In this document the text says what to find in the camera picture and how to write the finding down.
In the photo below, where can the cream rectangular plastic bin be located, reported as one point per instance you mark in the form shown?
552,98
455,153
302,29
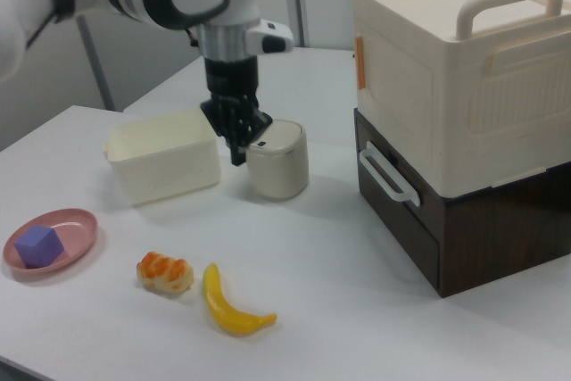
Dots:
169,167

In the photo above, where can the yellow toy banana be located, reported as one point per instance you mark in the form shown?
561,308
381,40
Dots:
218,300

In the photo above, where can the dark wood drawer cabinet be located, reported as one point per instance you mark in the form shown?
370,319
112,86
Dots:
490,229

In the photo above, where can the pink plate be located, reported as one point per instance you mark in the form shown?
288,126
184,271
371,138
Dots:
78,234

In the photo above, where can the purple cube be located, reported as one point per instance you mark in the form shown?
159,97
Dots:
38,247

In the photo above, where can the small cream trash can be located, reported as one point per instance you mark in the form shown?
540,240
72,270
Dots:
281,167

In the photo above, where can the toy croissant bread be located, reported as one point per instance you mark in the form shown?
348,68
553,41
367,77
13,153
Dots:
165,271

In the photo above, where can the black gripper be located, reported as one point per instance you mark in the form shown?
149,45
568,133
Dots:
232,80

